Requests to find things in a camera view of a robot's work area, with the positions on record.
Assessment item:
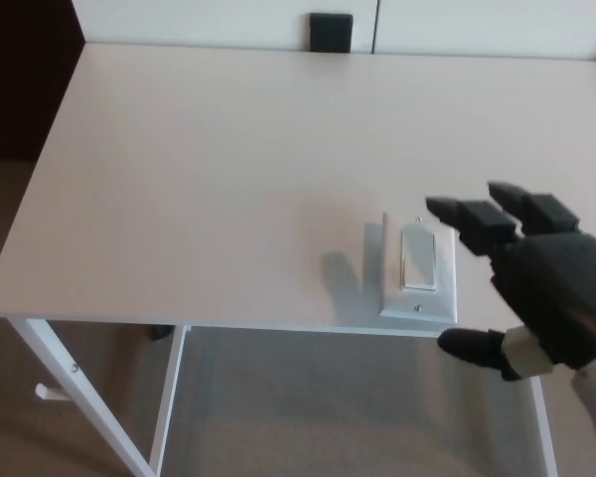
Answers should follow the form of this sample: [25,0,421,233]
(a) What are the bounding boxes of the black square wall panel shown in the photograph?
[309,13,354,54]

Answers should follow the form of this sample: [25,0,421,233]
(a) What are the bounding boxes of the white table with metal legs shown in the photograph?
[0,42,596,477]

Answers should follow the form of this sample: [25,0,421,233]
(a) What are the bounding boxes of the white cabinet row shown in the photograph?
[72,0,596,64]

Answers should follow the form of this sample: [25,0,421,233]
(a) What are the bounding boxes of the white peg on table leg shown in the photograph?
[34,382,71,401]

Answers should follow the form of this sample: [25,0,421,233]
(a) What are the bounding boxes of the grey switch base box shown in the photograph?
[361,222,389,312]

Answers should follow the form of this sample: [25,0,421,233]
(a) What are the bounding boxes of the white light switch plate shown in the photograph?
[379,212,459,324]

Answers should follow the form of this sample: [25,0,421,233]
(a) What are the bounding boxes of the dark brown cabinet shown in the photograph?
[0,0,85,163]

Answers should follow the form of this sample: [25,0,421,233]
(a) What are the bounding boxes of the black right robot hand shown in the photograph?
[424,181,596,384]

